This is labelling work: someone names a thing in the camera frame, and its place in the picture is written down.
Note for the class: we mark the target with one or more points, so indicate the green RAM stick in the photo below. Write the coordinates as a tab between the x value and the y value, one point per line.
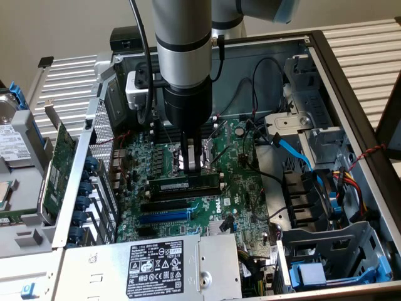
18	214
169	187

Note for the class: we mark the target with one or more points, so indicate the silver metal drive bracket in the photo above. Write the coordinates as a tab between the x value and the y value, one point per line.
288	122

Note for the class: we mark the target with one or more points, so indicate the blue hard disk carrier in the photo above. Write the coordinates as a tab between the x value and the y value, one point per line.
17	94

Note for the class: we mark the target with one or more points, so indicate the open black silver PC case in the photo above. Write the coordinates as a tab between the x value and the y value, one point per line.
238	62

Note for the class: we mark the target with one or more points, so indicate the short black expansion slot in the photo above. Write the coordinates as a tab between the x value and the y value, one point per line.
147	232

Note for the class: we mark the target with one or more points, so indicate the blue plastic latch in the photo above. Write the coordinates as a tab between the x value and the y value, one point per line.
28	291

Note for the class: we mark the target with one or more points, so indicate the blue plastic clip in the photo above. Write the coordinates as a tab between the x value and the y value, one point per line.
336	203

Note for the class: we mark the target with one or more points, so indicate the dark panel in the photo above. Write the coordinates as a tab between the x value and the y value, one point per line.
391	125

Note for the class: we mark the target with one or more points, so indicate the long black expansion slot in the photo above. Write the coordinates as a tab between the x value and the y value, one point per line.
163	206

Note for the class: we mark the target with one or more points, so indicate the silver rear port block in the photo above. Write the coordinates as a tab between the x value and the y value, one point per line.
118	156

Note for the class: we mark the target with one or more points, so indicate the blue expansion slot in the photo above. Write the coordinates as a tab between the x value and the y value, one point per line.
163	217

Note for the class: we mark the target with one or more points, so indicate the silver CPU socket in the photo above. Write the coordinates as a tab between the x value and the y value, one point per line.
175	163

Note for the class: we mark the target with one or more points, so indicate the green motherboard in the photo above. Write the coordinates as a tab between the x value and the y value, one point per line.
228	178

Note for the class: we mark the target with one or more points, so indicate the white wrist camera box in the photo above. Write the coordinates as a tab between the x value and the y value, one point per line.
134	94

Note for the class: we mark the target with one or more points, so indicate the black board connector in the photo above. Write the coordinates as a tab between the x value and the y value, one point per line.
227	224

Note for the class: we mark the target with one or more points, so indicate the silver hard disk white label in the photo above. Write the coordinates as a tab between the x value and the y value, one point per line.
12	144

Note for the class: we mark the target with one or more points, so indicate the silver coin battery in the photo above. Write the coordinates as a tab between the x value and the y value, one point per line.
239	131

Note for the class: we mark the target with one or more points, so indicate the silver power supply with label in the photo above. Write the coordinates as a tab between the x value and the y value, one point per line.
94	272

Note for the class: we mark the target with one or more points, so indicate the silver chipset heatsink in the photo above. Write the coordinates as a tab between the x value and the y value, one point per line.
214	227

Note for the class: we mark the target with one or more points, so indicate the silver CPU chip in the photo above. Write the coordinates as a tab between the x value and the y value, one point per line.
4	194

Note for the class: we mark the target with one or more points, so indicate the black fan shroud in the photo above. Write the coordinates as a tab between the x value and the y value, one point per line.
297	194

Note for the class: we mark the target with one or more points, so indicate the black box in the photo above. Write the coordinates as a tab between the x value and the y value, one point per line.
125	36

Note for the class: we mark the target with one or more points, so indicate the black RAM slot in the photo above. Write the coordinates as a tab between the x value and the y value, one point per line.
185	196
159	128
159	135

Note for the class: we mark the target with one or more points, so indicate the dark blue card clip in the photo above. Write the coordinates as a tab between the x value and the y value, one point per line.
86	175
79	218
85	188
75	234
92	163
82	203

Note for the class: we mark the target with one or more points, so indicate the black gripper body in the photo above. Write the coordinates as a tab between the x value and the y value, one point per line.
188	106

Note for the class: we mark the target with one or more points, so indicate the thin metal locking lever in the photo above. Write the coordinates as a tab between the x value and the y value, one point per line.
169	138
221	155

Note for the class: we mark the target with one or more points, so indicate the blue plastic disk carrier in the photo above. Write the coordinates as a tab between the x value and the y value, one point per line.
310	274

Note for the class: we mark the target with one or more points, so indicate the silver optical drive bay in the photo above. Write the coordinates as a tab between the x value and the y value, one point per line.
313	100

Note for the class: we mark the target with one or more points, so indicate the green graphics card metal bracket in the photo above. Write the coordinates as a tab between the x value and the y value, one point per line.
61	163

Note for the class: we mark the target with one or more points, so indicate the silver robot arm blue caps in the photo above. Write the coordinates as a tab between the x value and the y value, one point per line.
181	31

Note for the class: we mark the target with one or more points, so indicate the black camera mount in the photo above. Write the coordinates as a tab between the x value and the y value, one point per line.
142	73

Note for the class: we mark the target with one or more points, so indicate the silver metal disk bay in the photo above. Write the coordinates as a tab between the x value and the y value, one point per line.
313	238

